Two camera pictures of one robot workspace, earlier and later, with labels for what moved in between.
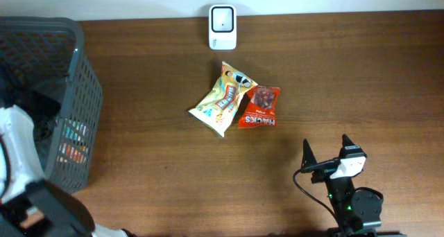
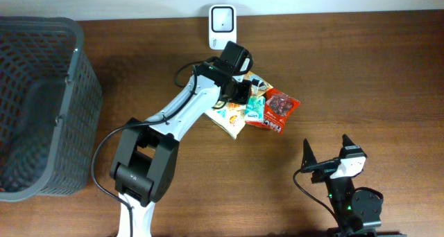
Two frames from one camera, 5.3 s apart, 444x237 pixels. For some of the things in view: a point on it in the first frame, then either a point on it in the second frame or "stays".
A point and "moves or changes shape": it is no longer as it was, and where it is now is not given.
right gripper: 322,170 stays
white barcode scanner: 223,27 stays
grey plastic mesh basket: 45,71 stays
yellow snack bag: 219,107 moves or changes shape
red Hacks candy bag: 260,107 to 278,105
